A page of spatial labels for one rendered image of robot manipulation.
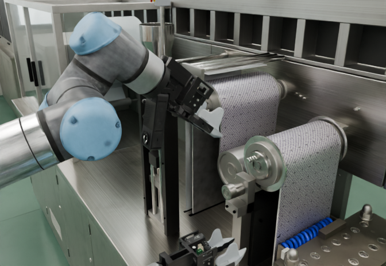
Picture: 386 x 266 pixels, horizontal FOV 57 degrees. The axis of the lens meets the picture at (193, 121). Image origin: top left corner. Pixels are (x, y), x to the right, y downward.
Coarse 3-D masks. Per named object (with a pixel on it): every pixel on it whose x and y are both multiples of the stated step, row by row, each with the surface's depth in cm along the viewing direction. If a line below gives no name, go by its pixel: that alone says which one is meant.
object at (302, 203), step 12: (336, 168) 100; (300, 180) 91; (312, 180) 95; (324, 180) 98; (288, 192) 90; (300, 192) 93; (312, 192) 97; (324, 192) 100; (288, 204) 91; (300, 204) 95; (312, 204) 98; (324, 204) 102; (288, 216) 93; (300, 216) 97; (312, 216) 101; (324, 216) 104; (276, 228) 92; (288, 228) 95; (300, 228) 99; (276, 240) 93
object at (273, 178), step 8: (256, 144) 89; (264, 144) 88; (248, 152) 93; (264, 152) 88; (272, 152) 86; (272, 160) 86; (248, 168) 94; (272, 168) 86; (272, 176) 87; (264, 184) 90; (272, 184) 88
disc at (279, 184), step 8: (256, 136) 90; (264, 136) 88; (248, 144) 94; (272, 144) 86; (280, 152) 85; (280, 160) 85; (280, 168) 85; (280, 176) 86; (256, 184) 94; (280, 184) 87
